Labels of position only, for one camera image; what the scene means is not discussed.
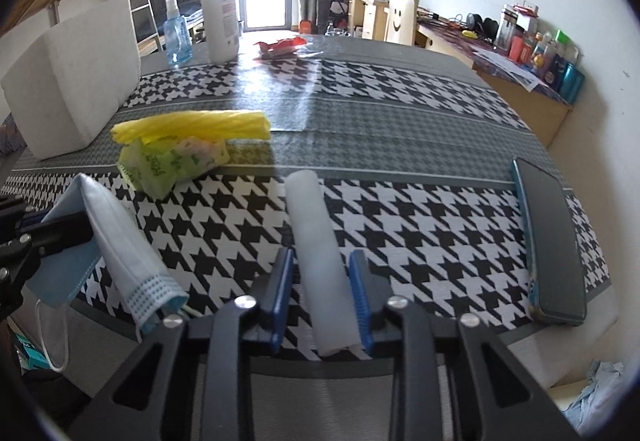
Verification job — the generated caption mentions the red snack packet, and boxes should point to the red snack packet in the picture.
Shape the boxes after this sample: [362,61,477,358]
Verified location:
[252,37,307,60]

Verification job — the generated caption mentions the white papers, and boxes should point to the white papers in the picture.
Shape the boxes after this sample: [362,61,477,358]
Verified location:
[472,45,551,92]

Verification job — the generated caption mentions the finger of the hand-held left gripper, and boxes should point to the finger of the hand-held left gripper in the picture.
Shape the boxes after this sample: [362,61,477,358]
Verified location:
[29,216,96,257]
[0,200,44,233]

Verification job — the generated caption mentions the black smartphone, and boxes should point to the black smartphone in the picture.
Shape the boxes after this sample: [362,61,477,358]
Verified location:
[511,157,587,327]

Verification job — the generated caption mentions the white foam box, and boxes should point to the white foam box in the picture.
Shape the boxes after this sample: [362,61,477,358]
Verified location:
[0,0,142,160]

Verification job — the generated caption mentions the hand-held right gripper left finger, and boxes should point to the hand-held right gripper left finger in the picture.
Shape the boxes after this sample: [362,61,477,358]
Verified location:
[65,247,296,441]

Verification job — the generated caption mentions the white foam sheet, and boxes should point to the white foam sheet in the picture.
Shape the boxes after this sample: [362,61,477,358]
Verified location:
[285,169,368,358]

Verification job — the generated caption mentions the yellow foam net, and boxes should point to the yellow foam net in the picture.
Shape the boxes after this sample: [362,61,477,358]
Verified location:
[110,109,272,144]

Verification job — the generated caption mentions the wooden smiley face chair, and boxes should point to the wooden smiley face chair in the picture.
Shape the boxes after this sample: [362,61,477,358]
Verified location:
[385,0,418,46]

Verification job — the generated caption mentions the green tissue packet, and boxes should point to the green tissue packet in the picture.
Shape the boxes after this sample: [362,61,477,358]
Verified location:
[117,140,201,198]

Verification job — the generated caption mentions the long wooden desk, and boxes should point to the long wooden desk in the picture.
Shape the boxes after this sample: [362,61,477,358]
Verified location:
[342,0,576,146]

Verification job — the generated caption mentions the clear blue spray bottle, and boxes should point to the clear blue spray bottle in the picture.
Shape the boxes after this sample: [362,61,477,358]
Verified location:
[164,0,194,66]

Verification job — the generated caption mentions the group of bottles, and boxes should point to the group of bottles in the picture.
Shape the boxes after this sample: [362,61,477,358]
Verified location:
[495,1,586,104]

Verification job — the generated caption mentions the white pump bottle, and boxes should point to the white pump bottle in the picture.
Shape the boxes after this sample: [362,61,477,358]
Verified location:
[200,0,242,64]

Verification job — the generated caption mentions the blue face mask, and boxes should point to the blue face mask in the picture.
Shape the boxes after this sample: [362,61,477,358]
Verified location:
[27,172,101,373]
[80,175,191,339]

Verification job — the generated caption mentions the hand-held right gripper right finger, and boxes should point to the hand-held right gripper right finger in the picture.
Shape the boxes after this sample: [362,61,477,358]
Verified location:
[348,248,583,441]

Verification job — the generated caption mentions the black headphones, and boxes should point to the black headphones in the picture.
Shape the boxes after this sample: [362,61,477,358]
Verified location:
[465,12,498,36]

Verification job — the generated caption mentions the blue patterned quilt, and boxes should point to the blue patterned quilt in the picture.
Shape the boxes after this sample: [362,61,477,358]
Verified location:
[0,115,26,156]

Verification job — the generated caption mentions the teal cardboard box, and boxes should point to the teal cardboard box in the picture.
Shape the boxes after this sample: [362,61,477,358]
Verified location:
[12,333,51,369]

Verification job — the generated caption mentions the light blue cloth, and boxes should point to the light blue cloth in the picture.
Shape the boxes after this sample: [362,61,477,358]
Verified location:
[565,360,626,424]

